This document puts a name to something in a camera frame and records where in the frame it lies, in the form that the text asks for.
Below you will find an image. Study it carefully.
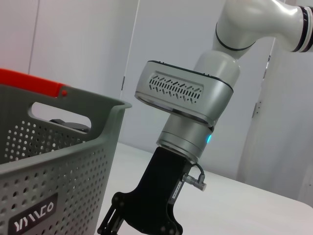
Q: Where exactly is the glass teacup black sleeve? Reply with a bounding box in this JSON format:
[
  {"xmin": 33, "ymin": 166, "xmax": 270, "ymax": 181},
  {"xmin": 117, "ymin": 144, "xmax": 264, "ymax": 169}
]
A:
[{"xmin": 48, "ymin": 118, "xmax": 89, "ymax": 135}]

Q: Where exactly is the grey perforated storage basket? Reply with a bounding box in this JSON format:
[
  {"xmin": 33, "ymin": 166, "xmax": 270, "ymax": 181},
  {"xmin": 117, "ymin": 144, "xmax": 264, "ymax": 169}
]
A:
[{"xmin": 0, "ymin": 84, "xmax": 133, "ymax": 235}]

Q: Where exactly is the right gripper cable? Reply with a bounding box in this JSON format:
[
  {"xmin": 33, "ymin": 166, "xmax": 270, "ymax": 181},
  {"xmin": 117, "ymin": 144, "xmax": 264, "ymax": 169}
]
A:
[{"xmin": 183, "ymin": 163, "xmax": 208, "ymax": 192}]

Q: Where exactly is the red basket handle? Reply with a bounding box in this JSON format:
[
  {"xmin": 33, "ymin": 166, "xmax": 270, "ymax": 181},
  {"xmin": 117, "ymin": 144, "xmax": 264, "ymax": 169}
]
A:
[{"xmin": 0, "ymin": 68, "xmax": 69, "ymax": 98}]

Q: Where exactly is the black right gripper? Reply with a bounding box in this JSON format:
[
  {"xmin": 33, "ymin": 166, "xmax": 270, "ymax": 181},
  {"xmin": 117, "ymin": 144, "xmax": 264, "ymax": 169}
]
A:
[{"xmin": 97, "ymin": 146, "xmax": 191, "ymax": 235}]

